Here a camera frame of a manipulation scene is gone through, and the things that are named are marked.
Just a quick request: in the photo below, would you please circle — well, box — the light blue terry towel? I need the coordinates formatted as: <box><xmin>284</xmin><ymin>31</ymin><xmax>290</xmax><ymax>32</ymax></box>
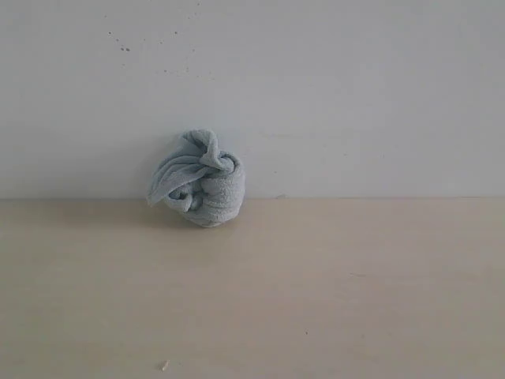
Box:
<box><xmin>147</xmin><ymin>129</ymin><xmax>245</xmax><ymax>227</ymax></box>

